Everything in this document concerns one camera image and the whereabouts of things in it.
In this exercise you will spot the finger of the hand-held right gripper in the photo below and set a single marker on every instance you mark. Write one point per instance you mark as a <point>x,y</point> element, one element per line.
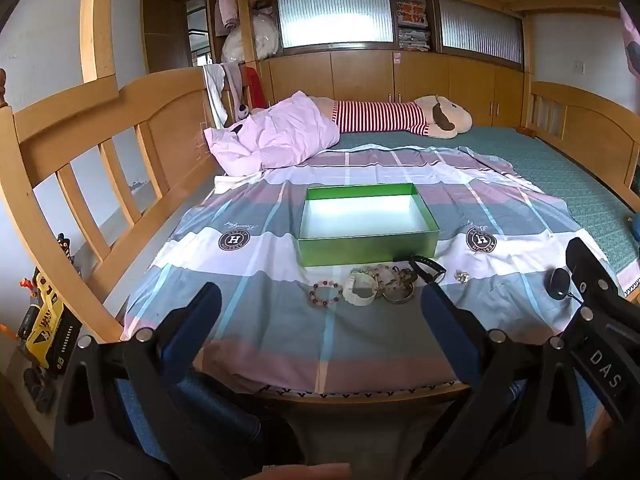
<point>559,284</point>
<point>585,260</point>

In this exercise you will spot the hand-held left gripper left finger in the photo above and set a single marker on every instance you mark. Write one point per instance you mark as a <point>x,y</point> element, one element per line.
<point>197,320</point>

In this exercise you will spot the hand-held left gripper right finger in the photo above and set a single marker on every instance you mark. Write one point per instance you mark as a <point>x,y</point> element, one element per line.
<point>447,330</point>

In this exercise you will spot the silver metal bangle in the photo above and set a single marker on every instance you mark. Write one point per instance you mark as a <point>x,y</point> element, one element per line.
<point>397,301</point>

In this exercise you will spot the black wrist watch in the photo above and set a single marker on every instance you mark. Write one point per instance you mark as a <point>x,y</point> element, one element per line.
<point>432,265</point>

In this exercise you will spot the white plastic watch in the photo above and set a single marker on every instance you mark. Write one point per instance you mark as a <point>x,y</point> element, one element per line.
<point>350,296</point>

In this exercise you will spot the green cardboard box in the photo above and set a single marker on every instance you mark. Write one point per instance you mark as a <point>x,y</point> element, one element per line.
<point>360,220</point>

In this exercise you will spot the person's left hand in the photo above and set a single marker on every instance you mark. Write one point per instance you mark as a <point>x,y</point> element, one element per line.
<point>310,472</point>

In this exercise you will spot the checked bed sheet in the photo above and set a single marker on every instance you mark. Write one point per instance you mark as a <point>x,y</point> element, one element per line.
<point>280,330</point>

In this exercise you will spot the green bed mat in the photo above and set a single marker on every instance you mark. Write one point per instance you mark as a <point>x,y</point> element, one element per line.
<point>560,170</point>

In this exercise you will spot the black orange toy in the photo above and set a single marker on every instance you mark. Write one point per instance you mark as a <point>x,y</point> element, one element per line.
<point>65,250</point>

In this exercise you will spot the yellow toy gun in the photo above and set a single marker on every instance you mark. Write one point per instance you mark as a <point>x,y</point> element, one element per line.
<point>45,325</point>

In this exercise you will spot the pink pillow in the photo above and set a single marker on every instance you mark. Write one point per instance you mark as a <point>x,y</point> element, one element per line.
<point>285,135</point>

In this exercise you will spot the pink curtain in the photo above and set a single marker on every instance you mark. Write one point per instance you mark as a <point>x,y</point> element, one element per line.
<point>631,40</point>

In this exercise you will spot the striped plush dog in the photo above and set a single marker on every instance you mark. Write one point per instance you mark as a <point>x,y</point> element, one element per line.
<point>380,115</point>

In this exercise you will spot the white hanging garment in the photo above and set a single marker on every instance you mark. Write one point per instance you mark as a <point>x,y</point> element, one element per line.
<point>214,90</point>

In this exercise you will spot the red hanging garment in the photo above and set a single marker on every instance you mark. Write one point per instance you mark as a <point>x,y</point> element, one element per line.
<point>256,87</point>

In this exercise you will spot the grey hanging garment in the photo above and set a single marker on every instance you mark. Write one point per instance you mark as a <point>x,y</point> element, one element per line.
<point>232,77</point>

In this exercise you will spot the narrow frosted glass window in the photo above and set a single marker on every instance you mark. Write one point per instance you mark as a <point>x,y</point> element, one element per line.
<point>480,30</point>

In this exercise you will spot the white plastic bedding bag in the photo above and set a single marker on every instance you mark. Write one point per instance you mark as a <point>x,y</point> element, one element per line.
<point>255,35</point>

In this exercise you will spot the stack of newspapers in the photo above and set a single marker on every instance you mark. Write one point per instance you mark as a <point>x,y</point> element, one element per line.
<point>412,25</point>

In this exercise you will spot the wooden wardrobe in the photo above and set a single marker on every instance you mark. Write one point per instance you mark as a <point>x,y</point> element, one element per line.
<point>165,30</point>

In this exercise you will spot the pink hanging clothes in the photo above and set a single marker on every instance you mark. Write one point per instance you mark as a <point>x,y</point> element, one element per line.
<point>227,7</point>

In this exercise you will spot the wide frosted glass window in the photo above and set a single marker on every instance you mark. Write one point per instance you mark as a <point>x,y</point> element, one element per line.
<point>335,17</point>

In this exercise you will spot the wall socket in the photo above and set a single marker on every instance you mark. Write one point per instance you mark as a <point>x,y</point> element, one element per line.
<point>580,66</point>

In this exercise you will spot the wooden bed frame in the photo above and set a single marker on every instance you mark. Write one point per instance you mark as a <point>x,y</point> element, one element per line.
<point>165,125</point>

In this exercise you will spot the wooden wall cabinets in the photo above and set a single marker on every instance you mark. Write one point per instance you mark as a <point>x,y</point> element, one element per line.
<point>360,77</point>

